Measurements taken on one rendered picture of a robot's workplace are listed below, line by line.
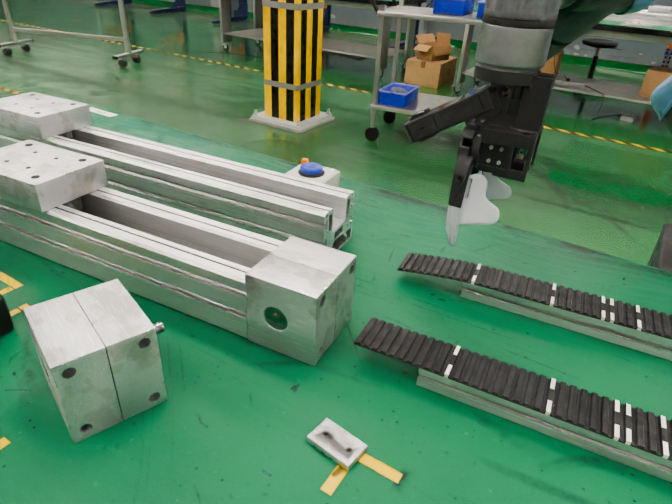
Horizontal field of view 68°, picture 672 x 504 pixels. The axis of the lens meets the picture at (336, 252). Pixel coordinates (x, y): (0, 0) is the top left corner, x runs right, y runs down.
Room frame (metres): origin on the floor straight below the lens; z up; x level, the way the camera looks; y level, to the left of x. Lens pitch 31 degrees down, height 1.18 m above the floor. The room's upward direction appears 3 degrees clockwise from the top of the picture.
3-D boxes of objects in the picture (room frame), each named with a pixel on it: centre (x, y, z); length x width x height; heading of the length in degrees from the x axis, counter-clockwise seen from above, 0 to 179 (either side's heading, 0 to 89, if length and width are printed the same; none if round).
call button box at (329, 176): (0.83, 0.06, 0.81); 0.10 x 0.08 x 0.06; 155
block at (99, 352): (0.37, 0.22, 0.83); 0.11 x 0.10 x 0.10; 131
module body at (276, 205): (0.84, 0.36, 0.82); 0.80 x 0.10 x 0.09; 65
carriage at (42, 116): (0.95, 0.59, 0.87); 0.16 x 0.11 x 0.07; 65
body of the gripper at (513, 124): (0.59, -0.19, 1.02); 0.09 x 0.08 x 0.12; 65
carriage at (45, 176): (0.67, 0.44, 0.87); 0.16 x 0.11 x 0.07; 65
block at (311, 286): (0.49, 0.03, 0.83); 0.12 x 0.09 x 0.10; 155
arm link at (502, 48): (0.59, -0.18, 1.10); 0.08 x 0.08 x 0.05
